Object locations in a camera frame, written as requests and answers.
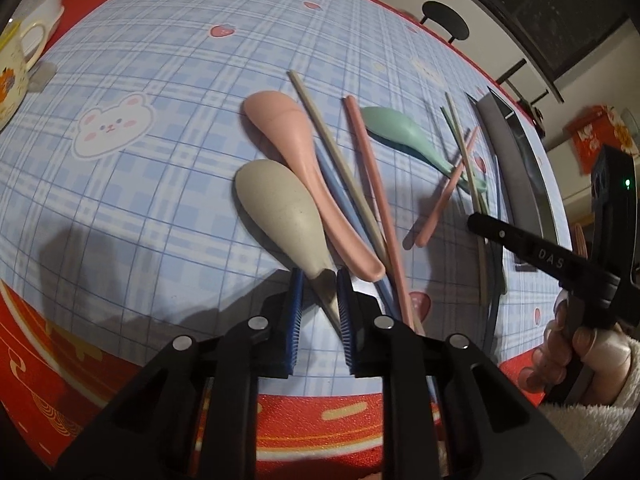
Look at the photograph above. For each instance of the blue chopstick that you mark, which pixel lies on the blue chopstick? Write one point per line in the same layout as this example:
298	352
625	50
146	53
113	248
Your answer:
336	186

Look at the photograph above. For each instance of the green plastic spoon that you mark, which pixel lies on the green plastic spoon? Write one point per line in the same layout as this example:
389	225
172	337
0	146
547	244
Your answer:
392	125

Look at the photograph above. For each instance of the beige chopstick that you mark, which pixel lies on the beige chopstick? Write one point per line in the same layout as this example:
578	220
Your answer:
482	270
320	130

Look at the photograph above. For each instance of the person's right hand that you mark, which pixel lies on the person's right hand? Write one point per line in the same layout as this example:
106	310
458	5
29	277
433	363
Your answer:
607	360

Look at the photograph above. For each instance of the small clear plastic wrapper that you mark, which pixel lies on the small clear plastic wrapper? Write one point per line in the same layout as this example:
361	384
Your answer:
42	76

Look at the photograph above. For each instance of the pink plastic spoon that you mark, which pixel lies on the pink plastic spoon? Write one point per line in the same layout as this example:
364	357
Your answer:
280	120

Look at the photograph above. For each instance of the beige plastic spoon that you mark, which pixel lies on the beige plastic spoon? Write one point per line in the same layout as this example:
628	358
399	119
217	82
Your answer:
272	200

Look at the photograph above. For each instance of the pink chopstick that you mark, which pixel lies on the pink chopstick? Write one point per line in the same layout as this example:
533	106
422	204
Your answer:
441	204
366	160

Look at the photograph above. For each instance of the black chair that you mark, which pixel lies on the black chair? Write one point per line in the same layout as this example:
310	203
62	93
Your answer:
445	17

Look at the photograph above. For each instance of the red printed box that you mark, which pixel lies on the red printed box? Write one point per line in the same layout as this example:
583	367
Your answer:
595	135

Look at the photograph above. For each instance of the black metal stand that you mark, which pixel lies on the black metal stand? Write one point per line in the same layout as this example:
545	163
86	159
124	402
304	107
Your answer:
530	82

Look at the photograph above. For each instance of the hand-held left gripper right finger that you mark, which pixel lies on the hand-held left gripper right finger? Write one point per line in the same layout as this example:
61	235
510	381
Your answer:
345	321

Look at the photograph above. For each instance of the person's right forearm white sleeve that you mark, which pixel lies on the person's right forearm white sleeve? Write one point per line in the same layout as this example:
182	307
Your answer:
595	430

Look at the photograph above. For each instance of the red patterned tablecloth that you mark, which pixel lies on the red patterned tablecloth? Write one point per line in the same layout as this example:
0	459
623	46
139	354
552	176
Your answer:
50	370

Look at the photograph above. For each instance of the green chopstick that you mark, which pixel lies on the green chopstick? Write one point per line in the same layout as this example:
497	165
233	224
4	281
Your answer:
452	130

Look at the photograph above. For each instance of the yellow printed mug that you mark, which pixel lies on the yellow printed mug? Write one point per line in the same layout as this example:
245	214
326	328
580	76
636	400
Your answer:
10	75

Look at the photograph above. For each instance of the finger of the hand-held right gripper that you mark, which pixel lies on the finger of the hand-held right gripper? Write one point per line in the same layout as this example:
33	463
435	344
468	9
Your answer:
530	245

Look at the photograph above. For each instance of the blue plaid table mat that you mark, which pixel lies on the blue plaid table mat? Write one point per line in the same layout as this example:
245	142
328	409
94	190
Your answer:
150	185

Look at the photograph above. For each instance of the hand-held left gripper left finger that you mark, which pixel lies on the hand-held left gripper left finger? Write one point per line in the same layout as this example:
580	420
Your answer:
295	321

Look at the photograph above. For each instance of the metal tray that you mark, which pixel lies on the metal tray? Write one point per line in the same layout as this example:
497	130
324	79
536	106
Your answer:
505	160

